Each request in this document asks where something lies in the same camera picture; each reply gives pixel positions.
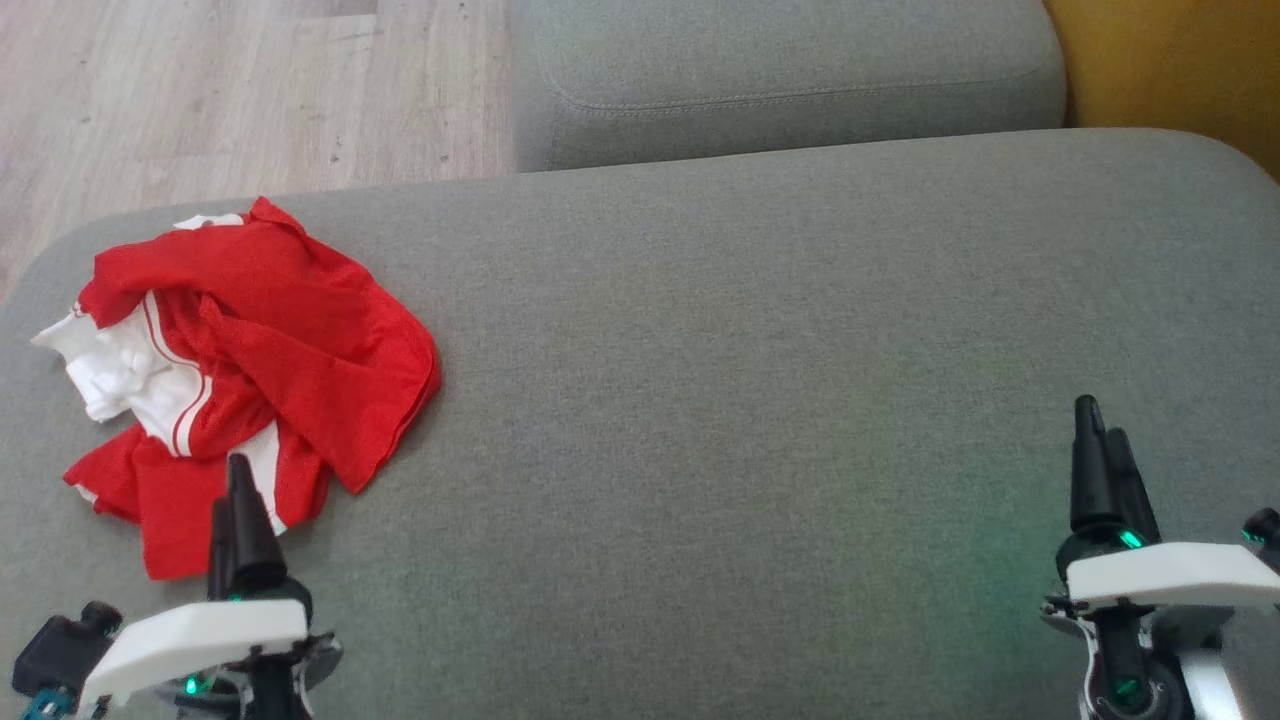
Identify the grey sofa cushion with seam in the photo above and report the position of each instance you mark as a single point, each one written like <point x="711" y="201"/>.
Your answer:
<point x="780" y="70"/>

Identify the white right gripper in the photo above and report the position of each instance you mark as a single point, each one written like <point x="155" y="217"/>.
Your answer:
<point x="1170" y="575"/>

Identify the red Bulls 23 jersey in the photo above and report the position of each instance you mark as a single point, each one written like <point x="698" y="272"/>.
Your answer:
<point x="250" y="260"/>

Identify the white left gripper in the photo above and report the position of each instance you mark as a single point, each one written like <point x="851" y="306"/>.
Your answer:
<point x="190" y="635"/>

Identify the red shorts with white stripe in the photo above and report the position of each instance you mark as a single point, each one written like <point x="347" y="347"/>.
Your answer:
<point x="180" y="530"/>

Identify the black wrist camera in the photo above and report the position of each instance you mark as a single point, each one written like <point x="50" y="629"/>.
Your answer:
<point x="60" y="645"/>
<point x="1264" y="528"/>

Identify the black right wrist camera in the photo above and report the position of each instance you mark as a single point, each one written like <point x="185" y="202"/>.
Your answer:
<point x="1264" y="528"/>

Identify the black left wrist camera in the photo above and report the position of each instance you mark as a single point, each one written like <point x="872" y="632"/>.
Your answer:
<point x="60" y="645"/>

